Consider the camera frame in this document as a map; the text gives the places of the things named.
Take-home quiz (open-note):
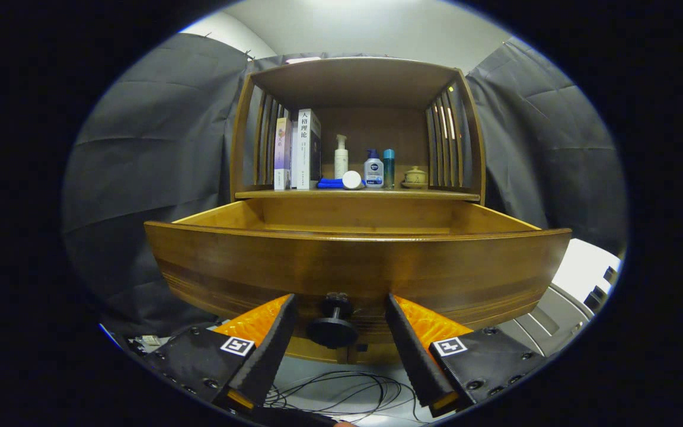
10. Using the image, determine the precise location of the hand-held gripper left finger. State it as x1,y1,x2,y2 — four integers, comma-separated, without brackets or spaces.
143,294,298,413

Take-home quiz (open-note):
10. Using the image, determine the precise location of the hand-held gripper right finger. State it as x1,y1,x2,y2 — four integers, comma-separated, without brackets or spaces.
385,294,556,418

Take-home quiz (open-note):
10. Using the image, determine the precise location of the brown wooden drawer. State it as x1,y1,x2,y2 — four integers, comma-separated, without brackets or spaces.
143,197,573,350

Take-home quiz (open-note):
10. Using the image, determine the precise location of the wooden countertop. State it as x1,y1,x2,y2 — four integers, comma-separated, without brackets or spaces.
235,178,481,202

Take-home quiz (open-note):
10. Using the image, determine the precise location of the brown wooden cabinet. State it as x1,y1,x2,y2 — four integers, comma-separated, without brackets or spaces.
230,56,487,365

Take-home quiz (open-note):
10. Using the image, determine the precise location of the blue folded cloth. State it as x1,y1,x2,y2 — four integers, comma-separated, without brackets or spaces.
317,178,367,190

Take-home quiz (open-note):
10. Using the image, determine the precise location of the beige lidded teacup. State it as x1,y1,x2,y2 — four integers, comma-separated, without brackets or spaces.
401,166,429,189

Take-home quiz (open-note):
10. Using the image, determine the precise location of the white bottle blue label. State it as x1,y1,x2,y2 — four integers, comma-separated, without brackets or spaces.
364,148,385,189

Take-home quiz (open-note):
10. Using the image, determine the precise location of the purple book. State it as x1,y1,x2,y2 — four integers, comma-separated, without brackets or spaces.
274,117,293,190

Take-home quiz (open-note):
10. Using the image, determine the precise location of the white thick book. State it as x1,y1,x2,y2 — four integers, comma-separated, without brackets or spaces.
291,109,322,190

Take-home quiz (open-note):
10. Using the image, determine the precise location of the white pump bottle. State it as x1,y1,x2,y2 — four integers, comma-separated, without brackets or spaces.
334,134,349,180

